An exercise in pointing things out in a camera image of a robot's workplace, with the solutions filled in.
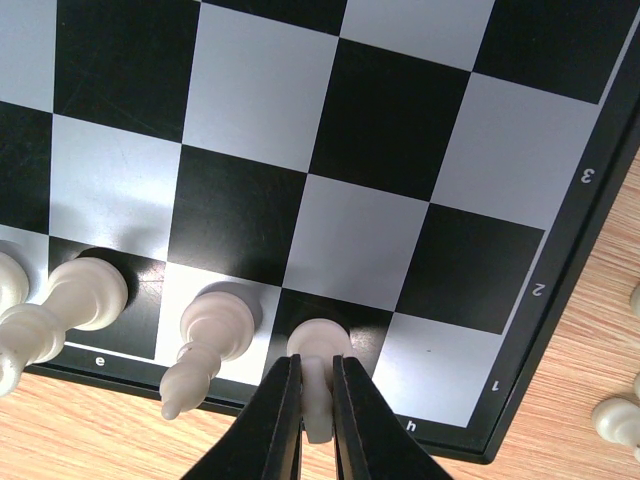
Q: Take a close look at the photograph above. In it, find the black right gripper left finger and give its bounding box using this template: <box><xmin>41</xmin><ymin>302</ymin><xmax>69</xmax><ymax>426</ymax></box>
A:
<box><xmin>184</xmin><ymin>355</ymin><xmax>302</xmax><ymax>480</ymax></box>

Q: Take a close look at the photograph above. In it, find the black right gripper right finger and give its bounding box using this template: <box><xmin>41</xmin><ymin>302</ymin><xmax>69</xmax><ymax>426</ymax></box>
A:
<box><xmin>333</xmin><ymin>355</ymin><xmax>451</xmax><ymax>479</ymax></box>

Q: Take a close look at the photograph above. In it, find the white knight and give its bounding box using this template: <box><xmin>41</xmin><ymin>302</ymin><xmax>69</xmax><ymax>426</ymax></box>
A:
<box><xmin>287</xmin><ymin>318</ymin><xmax>353</xmax><ymax>444</ymax></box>

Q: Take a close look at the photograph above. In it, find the black and silver chessboard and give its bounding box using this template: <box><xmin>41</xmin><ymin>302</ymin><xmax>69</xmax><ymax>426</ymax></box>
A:
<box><xmin>1</xmin><ymin>1</ymin><xmax>639</xmax><ymax>463</ymax></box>

